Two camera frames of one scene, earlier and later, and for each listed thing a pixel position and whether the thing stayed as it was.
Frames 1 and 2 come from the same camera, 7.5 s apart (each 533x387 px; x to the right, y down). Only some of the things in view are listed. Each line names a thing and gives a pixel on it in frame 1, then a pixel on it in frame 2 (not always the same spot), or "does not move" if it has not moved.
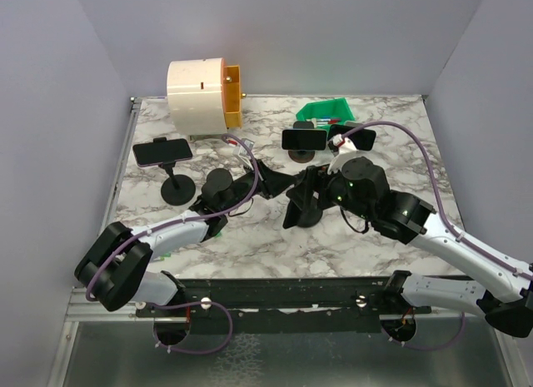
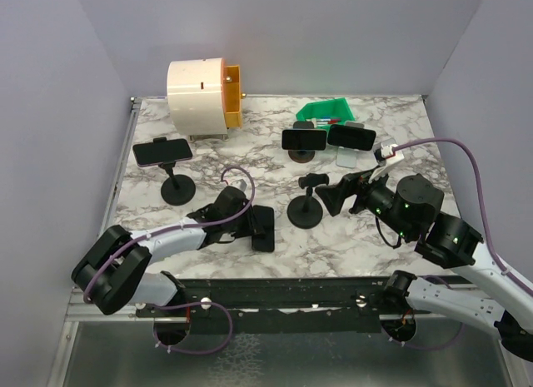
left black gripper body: x=261 y=186 to x=241 y=227
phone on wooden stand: x=304 y=140 does not move
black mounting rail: x=283 y=305 does not move
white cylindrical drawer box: x=195 y=97 does not move
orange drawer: x=231 y=94 does not move
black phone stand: x=301 y=156 does not move
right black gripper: x=315 y=178 to x=334 y=195
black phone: x=292 y=216 to x=264 y=218
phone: x=160 y=152 does not move
